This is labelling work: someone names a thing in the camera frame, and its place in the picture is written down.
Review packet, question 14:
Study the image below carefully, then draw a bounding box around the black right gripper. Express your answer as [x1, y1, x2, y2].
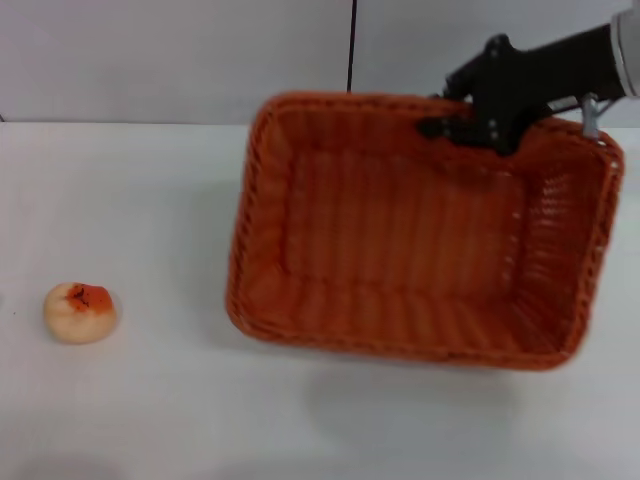
[418, 23, 624, 157]

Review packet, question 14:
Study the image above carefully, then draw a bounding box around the orange woven plastic basket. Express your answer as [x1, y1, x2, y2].
[224, 90, 626, 374]

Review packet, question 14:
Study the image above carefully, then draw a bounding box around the round bun with orange patch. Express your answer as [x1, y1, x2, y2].
[42, 281, 120, 346]

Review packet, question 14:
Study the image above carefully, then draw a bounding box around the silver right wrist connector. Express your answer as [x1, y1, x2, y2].
[578, 94, 619, 139]

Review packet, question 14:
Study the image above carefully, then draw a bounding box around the black vertical wall strip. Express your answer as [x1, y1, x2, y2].
[345, 0, 359, 94]

